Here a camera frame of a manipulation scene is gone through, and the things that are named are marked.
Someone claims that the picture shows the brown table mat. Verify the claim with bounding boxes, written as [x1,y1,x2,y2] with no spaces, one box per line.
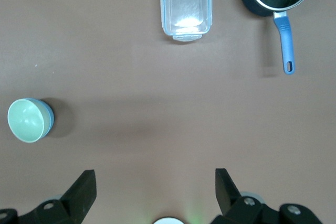
[0,0,336,224]

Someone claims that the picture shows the dark saucepan with blue handle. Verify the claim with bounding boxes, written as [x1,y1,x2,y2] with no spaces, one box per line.
[240,0,318,75]

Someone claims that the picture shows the blue bowl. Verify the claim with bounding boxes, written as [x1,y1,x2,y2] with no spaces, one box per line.
[23,97,55,142]

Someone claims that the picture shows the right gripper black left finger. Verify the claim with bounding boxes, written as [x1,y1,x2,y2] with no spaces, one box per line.
[0,169,97,224]

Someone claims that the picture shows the green bowl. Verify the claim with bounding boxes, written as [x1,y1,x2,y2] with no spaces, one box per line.
[7,98,52,144]

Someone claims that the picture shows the clear plastic food container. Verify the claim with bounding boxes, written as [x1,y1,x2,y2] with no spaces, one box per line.
[159,0,213,42]

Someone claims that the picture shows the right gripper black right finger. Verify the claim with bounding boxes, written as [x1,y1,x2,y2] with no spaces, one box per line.
[209,168,326,224]

